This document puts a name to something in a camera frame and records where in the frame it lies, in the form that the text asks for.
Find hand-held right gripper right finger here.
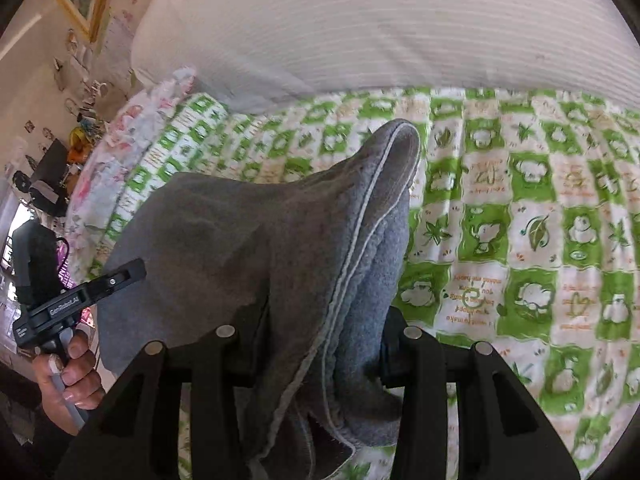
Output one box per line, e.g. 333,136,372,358
378,307,582,480

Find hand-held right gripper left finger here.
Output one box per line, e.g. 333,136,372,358
54,304,272,480

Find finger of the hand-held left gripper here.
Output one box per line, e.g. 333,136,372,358
92,258,149,306

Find grey pants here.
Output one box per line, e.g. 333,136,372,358
96,118,422,480

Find person's left forearm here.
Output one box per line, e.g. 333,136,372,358
0,362,81,480

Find person's left hand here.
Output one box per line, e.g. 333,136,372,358
33,331,107,437

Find purple pink hanging cloth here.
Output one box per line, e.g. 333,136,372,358
57,255,77,290

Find pink floral blanket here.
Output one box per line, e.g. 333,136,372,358
64,65,201,283

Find green checked bedsheet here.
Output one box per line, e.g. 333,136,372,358
65,86,640,480

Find white striped headboard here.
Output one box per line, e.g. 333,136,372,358
131,0,640,117

